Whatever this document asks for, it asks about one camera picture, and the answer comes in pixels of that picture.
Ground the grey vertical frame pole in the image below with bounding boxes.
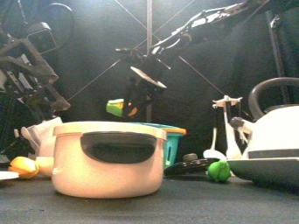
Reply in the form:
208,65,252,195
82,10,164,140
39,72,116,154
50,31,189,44
144,0,154,123

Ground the white toy spoon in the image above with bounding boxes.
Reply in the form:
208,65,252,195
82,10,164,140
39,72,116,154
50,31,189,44
201,127,226,161

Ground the yellow toy pepper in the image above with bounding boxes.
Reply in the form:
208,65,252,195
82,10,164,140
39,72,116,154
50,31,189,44
7,156,39,180

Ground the white pitcher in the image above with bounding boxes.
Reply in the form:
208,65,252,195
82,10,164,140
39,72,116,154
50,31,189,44
19,116,64,178

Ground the teal basket with orange rim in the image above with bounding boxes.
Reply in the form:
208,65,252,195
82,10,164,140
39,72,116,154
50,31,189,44
126,122,188,170

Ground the black frame post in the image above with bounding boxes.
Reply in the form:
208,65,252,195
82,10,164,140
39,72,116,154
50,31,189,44
265,10,292,106

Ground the white pot with black handle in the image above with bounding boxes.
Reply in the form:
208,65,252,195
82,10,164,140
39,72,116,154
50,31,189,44
50,121,168,200

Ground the small white plate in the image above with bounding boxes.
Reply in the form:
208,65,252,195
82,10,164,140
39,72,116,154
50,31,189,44
0,171,21,182

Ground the white utensil rack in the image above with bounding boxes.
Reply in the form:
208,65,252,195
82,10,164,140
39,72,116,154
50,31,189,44
210,94,244,160

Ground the green toy vegetable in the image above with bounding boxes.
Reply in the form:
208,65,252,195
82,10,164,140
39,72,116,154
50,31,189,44
206,159,232,184

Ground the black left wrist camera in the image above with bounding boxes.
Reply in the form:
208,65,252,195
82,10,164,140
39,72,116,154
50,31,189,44
23,22,58,54

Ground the white toy spatula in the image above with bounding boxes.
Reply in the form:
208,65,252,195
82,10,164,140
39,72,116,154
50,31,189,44
222,108,244,160

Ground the black pot lid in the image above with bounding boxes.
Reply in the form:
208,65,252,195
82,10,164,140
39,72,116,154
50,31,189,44
162,152,220,177

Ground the white round plate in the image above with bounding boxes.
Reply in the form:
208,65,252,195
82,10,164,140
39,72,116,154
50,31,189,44
225,157,299,191

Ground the white kettle with black handle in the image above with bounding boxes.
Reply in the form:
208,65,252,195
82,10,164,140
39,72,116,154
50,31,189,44
228,76,299,160

